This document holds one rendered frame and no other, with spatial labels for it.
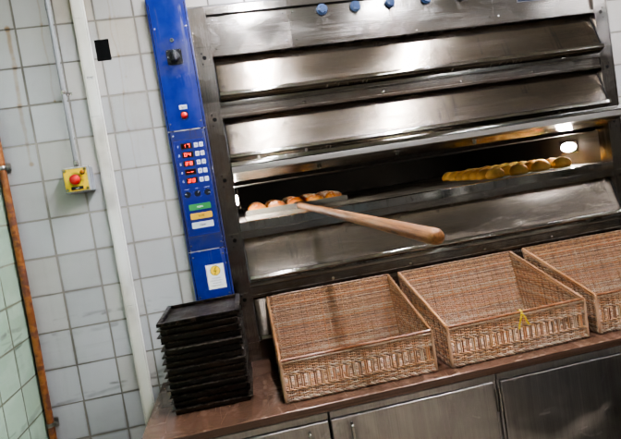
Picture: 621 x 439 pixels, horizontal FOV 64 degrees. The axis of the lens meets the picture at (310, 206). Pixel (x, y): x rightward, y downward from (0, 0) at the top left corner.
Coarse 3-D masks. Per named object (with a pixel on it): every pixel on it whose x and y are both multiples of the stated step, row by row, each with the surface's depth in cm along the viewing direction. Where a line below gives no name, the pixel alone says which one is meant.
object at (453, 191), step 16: (528, 176) 231; (544, 176) 232; (560, 176) 233; (432, 192) 224; (448, 192) 225; (464, 192) 226; (336, 208) 217; (352, 208) 218; (368, 208) 219; (240, 224) 211; (256, 224) 212; (272, 224) 213; (288, 224) 214
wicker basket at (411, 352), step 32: (320, 288) 213; (352, 288) 215; (384, 288) 217; (288, 320) 209; (320, 320) 211; (352, 320) 212; (384, 320) 213; (416, 320) 187; (288, 352) 207; (320, 352) 168; (352, 352) 169; (384, 352) 171; (416, 352) 173; (288, 384) 167; (320, 384) 168; (352, 384) 170
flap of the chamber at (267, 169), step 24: (552, 120) 216; (576, 120) 217; (600, 120) 226; (384, 144) 205; (408, 144) 206; (432, 144) 211; (456, 144) 221; (240, 168) 196; (264, 168) 197; (288, 168) 206; (312, 168) 216
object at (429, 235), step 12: (300, 204) 239; (312, 204) 212; (336, 216) 158; (348, 216) 141; (360, 216) 129; (372, 216) 121; (384, 228) 108; (396, 228) 100; (408, 228) 94; (420, 228) 89; (432, 228) 85; (420, 240) 89; (432, 240) 84
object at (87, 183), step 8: (72, 168) 194; (80, 168) 194; (88, 168) 195; (64, 176) 193; (80, 176) 194; (88, 176) 195; (64, 184) 194; (72, 184) 194; (80, 184) 194; (88, 184) 195; (72, 192) 194
